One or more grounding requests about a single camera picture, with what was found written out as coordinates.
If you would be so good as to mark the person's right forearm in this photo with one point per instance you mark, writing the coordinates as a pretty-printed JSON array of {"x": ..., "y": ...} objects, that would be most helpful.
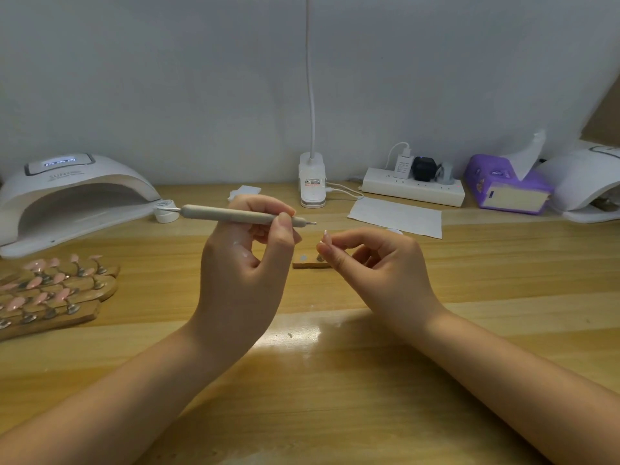
[{"x": 528, "y": 397}]

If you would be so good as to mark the purple tissue box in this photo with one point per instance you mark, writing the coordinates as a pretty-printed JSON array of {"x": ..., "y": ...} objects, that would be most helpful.
[{"x": 489, "y": 184}]

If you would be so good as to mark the grey plug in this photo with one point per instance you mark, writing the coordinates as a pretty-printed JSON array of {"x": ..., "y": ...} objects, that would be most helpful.
[{"x": 446, "y": 174}]

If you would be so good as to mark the white paper sheet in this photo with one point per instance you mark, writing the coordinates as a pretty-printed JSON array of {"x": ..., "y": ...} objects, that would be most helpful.
[{"x": 395, "y": 218}]

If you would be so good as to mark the white power strip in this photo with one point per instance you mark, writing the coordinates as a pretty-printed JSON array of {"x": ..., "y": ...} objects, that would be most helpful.
[{"x": 414, "y": 187}]

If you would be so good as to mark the person's left forearm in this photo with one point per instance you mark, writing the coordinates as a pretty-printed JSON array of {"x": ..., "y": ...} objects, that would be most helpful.
[{"x": 92, "y": 411}]

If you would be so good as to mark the black plug adapter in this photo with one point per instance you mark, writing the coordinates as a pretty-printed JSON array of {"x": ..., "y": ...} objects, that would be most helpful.
[{"x": 424, "y": 169}]

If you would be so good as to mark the white nail lamp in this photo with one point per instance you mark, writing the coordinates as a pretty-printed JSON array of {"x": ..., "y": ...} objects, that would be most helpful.
[
  {"x": 586, "y": 184},
  {"x": 70, "y": 190}
]

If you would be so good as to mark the white charger plug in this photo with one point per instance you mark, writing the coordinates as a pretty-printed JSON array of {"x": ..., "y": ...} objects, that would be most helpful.
[{"x": 403, "y": 165}]

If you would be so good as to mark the grey dotting pen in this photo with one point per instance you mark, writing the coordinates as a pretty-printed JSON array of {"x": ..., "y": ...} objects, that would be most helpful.
[{"x": 213, "y": 214}]

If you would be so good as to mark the person's left hand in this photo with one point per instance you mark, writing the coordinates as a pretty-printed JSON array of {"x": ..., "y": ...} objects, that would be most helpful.
[{"x": 237, "y": 285}]

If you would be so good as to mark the white tissue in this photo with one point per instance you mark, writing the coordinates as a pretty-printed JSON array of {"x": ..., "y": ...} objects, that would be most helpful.
[{"x": 528, "y": 155}]

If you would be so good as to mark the small closed white jar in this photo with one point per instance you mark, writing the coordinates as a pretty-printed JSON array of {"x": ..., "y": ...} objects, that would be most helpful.
[{"x": 167, "y": 213}]

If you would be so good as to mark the wooden nail holder strip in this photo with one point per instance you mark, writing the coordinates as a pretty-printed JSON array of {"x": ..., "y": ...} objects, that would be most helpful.
[{"x": 310, "y": 263}]

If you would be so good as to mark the white desk lamp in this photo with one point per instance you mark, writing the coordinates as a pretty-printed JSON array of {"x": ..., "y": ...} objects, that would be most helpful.
[{"x": 312, "y": 181}]

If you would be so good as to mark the person's right hand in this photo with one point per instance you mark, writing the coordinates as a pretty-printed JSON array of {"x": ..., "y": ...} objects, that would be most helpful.
[{"x": 387, "y": 281}]

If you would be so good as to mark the stack of white cotton pads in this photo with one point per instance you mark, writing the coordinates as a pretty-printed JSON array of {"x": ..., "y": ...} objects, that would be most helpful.
[{"x": 244, "y": 192}]

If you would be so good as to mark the wooden stands with pink nails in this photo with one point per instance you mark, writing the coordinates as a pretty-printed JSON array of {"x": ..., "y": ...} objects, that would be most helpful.
[{"x": 53, "y": 297}]

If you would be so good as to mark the brown wooden board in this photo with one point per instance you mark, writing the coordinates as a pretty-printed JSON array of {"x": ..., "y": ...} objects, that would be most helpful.
[{"x": 605, "y": 111}]

